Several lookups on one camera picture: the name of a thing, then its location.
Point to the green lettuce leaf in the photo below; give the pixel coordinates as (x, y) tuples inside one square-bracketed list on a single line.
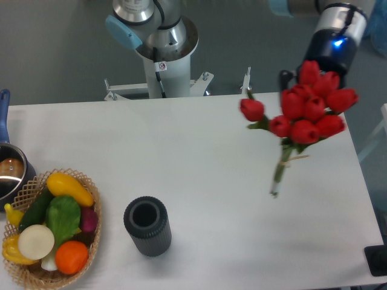
[(63, 218)]

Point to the black device at edge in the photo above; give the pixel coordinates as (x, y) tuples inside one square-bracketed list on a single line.
[(376, 259)]

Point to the blue handled saucepan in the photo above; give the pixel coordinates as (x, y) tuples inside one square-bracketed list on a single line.
[(16, 170)]

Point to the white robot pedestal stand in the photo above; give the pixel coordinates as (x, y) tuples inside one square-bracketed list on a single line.
[(163, 80)]

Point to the red tulip bouquet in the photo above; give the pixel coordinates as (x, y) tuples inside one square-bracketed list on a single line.
[(311, 112)]

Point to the purple red onion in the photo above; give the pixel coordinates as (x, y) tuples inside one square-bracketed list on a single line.
[(88, 220)]

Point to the dark grey ribbed vase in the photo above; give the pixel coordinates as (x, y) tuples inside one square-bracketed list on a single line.
[(147, 222)]

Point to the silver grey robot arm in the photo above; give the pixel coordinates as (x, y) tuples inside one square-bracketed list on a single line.
[(165, 40)]

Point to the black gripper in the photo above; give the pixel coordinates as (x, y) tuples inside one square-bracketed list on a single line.
[(332, 51)]

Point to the yellow squash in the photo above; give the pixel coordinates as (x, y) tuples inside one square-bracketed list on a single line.
[(61, 184)]

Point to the white round onion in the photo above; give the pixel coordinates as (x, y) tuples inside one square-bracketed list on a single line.
[(36, 242)]

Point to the orange fruit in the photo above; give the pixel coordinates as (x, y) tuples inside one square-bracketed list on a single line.
[(71, 257)]

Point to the blue plastic bag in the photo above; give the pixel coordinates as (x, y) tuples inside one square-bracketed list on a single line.
[(376, 28)]

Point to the white frame at right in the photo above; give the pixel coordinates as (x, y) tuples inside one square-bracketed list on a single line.
[(375, 137)]

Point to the dark green cucumber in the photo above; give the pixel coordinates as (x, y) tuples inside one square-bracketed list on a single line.
[(36, 212)]

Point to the yellow bell pepper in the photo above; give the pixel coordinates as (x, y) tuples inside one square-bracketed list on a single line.
[(11, 252)]

